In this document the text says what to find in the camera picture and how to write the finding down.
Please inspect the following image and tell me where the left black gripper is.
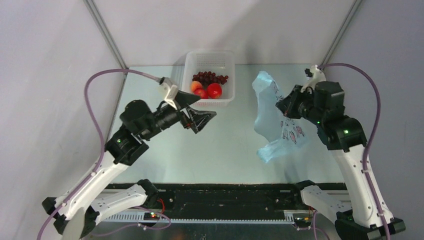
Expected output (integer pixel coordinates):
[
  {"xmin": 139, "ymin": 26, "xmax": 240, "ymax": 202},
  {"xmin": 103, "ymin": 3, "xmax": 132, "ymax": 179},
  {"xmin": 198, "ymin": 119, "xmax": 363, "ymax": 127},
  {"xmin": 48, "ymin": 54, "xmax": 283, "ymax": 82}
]
[{"xmin": 141, "ymin": 90, "xmax": 216, "ymax": 140}]

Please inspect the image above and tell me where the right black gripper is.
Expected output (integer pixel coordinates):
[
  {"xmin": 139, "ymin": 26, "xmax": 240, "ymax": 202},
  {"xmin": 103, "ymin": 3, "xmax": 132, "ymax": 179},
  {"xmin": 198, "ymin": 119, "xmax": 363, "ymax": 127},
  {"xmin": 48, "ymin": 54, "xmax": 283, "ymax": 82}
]
[{"xmin": 276, "ymin": 84, "xmax": 325, "ymax": 126}]

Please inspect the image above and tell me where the small red fake apple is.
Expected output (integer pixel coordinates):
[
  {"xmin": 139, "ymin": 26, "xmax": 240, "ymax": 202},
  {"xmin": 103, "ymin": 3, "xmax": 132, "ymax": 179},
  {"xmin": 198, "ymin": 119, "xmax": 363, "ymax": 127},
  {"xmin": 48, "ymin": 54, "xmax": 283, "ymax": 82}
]
[{"xmin": 193, "ymin": 88, "xmax": 209, "ymax": 99}]

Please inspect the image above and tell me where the orange fake peach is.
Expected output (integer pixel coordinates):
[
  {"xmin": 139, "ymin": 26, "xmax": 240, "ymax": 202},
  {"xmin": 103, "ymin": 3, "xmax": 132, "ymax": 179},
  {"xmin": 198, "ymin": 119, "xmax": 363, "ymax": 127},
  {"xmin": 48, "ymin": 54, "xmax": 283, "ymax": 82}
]
[{"xmin": 190, "ymin": 80, "xmax": 204, "ymax": 93}]

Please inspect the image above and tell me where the light blue plastic bag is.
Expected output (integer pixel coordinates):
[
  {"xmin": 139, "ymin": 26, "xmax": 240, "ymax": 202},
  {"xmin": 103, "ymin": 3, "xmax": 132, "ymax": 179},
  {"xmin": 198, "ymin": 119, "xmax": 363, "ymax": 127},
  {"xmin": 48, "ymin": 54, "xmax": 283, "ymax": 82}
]
[{"xmin": 252, "ymin": 71, "xmax": 309, "ymax": 163}]

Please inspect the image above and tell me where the large red fake apple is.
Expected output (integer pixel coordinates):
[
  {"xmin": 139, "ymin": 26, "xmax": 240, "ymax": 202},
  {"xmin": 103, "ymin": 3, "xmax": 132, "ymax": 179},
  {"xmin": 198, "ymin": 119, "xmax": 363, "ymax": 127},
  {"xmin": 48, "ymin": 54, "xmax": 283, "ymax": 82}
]
[{"xmin": 206, "ymin": 83, "xmax": 223, "ymax": 99}]

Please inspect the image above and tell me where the red fake grape bunch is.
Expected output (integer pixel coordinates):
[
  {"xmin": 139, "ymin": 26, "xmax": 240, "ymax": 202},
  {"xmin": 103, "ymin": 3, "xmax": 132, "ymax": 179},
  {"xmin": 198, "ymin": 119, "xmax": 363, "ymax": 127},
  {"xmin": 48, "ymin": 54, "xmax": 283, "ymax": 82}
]
[{"xmin": 191, "ymin": 71, "xmax": 230, "ymax": 86}]

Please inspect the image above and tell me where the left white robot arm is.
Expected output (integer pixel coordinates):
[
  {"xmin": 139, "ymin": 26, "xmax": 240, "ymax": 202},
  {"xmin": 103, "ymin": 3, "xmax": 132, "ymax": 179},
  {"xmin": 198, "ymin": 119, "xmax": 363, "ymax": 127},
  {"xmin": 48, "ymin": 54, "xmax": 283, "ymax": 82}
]
[{"xmin": 42, "ymin": 91, "xmax": 216, "ymax": 240}]

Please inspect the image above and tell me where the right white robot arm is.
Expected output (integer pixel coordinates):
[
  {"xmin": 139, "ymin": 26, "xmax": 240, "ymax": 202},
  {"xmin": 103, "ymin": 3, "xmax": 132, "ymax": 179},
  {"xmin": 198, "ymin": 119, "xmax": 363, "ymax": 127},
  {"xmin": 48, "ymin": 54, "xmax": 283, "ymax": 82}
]
[{"xmin": 276, "ymin": 81, "xmax": 406, "ymax": 240}]

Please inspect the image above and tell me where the white perforated plastic basket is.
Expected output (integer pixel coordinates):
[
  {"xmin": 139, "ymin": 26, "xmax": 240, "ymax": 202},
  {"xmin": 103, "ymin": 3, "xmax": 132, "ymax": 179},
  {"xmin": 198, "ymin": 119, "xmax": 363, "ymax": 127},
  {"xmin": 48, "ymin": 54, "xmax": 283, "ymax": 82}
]
[{"xmin": 180, "ymin": 49, "xmax": 236, "ymax": 107}]

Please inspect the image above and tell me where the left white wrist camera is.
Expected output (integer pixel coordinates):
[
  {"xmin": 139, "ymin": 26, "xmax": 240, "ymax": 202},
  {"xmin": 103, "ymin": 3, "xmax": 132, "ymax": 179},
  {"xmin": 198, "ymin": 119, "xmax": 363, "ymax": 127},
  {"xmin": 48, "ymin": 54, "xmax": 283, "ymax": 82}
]
[{"xmin": 158, "ymin": 77, "xmax": 179, "ymax": 110}]

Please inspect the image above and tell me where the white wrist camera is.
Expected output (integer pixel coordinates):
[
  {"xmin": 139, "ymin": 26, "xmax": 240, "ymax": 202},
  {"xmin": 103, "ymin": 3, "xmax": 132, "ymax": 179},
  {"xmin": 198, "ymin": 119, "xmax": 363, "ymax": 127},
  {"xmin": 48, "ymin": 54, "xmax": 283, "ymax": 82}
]
[
  {"xmin": 300, "ymin": 65, "xmax": 327, "ymax": 93},
  {"xmin": 158, "ymin": 77, "xmax": 179, "ymax": 110}
]

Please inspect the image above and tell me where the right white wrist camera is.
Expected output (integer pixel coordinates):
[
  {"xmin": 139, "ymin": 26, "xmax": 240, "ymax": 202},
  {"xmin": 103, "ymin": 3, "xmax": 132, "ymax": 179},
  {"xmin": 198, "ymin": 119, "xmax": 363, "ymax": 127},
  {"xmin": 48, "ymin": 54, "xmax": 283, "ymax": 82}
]
[{"xmin": 300, "ymin": 65, "xmax": 327, "ymax": 93}]

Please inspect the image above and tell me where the right aluminium frame post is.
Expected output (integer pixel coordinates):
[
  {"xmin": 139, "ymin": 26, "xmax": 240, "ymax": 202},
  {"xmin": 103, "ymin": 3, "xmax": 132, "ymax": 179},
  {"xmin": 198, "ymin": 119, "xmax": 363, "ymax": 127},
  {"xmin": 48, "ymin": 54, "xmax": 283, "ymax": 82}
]
[{"xmin": 320, "ymin": 0, "xmax": 364, "ymax": 65}]

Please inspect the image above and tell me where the aluminium frame post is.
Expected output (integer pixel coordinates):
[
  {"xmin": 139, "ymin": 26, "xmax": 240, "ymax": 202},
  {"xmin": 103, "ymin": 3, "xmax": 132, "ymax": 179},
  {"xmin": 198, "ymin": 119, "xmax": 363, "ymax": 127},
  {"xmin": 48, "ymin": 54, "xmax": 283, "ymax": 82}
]
[
  {"xmin": 82, "ymin": 0, "xmax": 129, "ymax": 76},
  {"xmin": 320, "ymin": 0, "xmax": 364, "ymax": 65}
]

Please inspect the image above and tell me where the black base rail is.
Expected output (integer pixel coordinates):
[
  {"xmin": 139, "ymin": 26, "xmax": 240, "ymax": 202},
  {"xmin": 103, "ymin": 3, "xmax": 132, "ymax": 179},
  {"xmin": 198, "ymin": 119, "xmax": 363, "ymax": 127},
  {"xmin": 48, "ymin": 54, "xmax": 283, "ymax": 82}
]
[{"xmin": 105, "ymin": 180, "xmax": 311, "ymax": 223}]

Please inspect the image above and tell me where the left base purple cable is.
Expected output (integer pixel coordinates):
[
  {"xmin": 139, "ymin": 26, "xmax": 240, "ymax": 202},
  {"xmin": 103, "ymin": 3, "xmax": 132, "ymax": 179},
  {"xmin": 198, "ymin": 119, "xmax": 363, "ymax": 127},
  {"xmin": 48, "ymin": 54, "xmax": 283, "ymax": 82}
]
[{"xmin": 89, "ymin": 205, "xmax": 173, "ymax": 238}]

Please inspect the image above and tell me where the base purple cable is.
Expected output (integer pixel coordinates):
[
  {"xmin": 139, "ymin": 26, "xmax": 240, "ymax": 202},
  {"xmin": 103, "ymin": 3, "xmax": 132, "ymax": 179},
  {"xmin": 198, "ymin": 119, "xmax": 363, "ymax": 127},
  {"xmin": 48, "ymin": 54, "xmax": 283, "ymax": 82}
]
[
  {"xmin": 293, "ymin": 208, "xmax": 332, "ymax": 240},
  {"xmin": 89, "ymin": 205, "xmax": 173, "ymax": 238}
]

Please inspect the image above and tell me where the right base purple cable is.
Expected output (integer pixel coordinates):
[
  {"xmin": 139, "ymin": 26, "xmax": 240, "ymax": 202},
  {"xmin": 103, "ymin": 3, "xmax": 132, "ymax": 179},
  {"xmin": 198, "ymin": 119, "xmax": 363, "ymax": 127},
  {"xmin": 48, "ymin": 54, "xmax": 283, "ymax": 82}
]
[{"xmin": 293, "ymin": 208, "xmax": 332, "ymax": 240}]

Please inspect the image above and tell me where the left aluminium frame post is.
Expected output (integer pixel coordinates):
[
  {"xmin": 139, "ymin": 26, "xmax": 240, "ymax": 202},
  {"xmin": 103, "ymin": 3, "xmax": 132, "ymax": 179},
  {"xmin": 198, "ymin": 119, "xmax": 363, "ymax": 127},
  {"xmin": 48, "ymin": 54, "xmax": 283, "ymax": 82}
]
[{"xmin": 82, "ymin": 0, "xmax": 129, "ymax": 76}]

